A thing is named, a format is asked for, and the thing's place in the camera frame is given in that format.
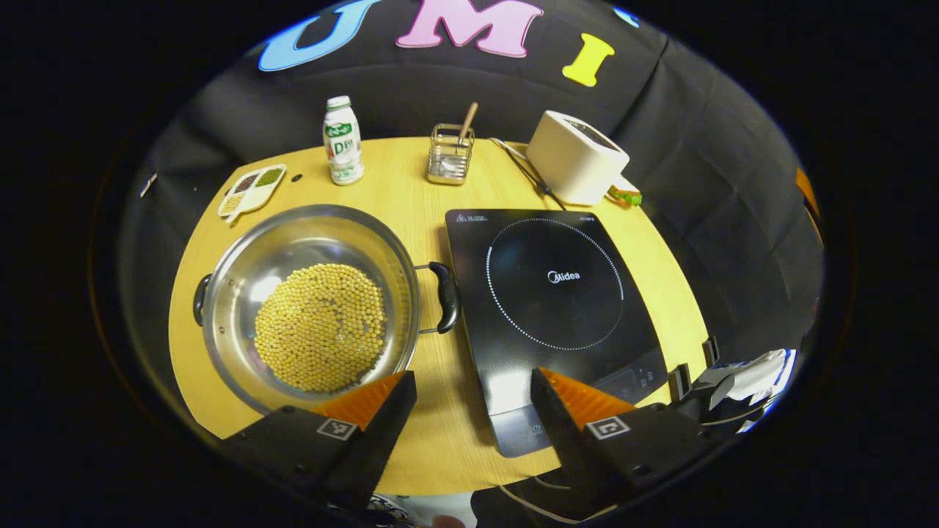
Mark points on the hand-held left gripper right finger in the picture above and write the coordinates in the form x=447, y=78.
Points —
x=565, y=440

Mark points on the white toaster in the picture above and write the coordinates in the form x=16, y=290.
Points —
x=572, y=158

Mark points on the green and white toy sandwich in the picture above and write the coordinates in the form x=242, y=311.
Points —
x=625, y=195

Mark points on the white divided dish of beans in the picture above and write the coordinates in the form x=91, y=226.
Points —
x=253, y=192

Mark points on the black backdrop cloth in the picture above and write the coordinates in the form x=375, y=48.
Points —
x=411, y=95

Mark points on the white drink bottle green label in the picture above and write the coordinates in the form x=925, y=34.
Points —
x=343, y=147

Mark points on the small white tag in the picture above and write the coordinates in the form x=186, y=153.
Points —
x=148, y=185

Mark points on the black induction cooktop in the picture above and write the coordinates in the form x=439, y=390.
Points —
x=550, y=330

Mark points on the white cloth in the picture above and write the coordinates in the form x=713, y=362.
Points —
x=755, y=374

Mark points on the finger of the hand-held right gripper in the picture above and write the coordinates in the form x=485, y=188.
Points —
x=808, y=198

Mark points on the pile of soybeans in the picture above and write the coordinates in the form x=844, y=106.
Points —
x=320, y=326

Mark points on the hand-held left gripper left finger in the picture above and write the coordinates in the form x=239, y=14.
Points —
x=381, y=433

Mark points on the wooden stick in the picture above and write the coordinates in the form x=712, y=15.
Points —
x=468, y=121

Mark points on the black clamp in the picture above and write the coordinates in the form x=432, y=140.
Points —
x=711, y=352
x=679, y=381

